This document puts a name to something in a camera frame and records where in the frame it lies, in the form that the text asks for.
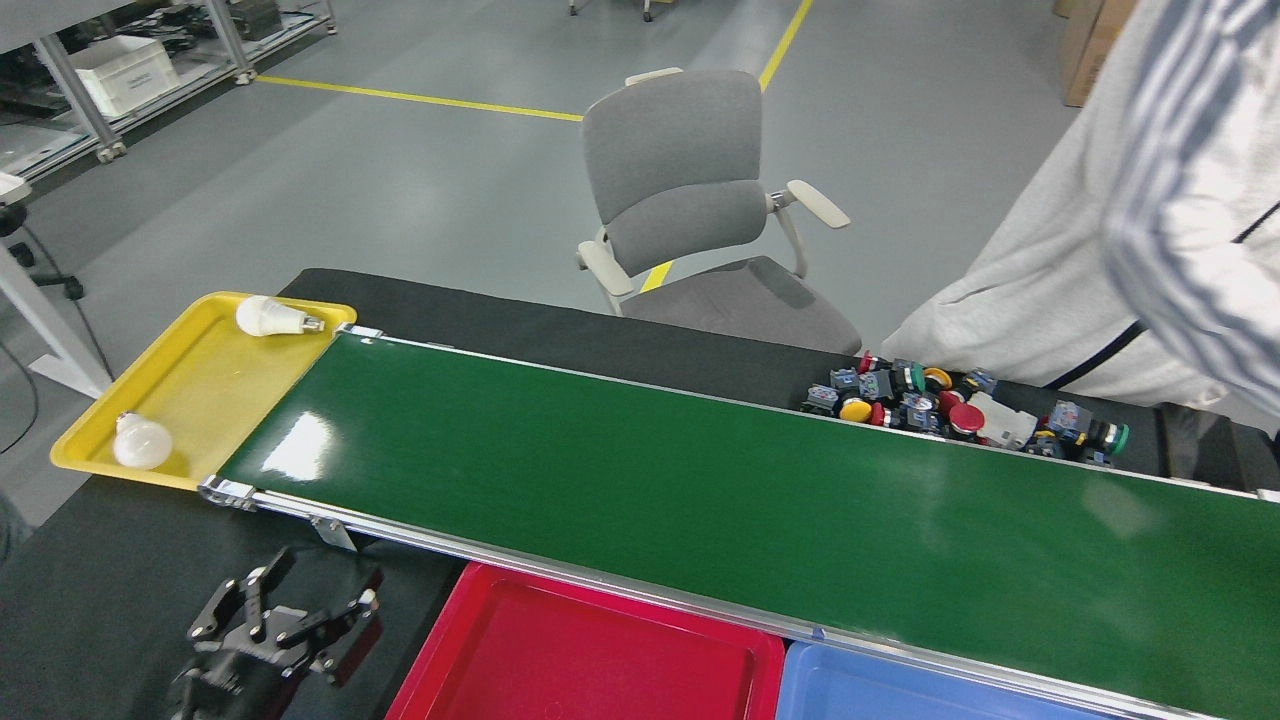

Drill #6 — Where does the person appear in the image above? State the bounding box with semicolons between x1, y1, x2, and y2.
880;0;1280;441

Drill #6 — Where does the glossy black panel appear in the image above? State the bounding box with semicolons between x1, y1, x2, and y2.
1155;400;1256;493

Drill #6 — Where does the white stand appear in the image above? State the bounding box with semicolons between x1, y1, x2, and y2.
0;172;113;401

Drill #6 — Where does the white light bulb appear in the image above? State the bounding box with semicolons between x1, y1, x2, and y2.
112;411;174;471
236;296;327;338

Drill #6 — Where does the yellow plastic tray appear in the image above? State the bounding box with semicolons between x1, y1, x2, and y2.
50;291;358;492

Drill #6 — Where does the metal shelf rack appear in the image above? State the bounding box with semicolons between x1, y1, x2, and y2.
0;0;338;186

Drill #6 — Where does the grey office chair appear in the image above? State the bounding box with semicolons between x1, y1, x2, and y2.
576;67;863;356

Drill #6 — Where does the white plastic crate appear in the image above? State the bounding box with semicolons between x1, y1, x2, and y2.
68;35;181;118

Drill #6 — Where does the red plastic tray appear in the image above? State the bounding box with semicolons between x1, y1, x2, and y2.
385;562;786;720

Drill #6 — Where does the brown cardboard box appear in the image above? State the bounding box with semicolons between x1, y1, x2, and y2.
1052;0;1141;108

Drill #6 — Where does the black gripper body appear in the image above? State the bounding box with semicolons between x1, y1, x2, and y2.
175;635;311;720

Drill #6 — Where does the blue plastic bin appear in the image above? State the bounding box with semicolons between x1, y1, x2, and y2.
775;640;1131;720

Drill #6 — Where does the green conveyor belt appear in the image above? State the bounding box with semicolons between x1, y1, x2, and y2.
197;325;1280;720

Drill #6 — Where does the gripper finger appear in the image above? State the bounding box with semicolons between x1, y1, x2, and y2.
188;546;297;641
275;565;384;687

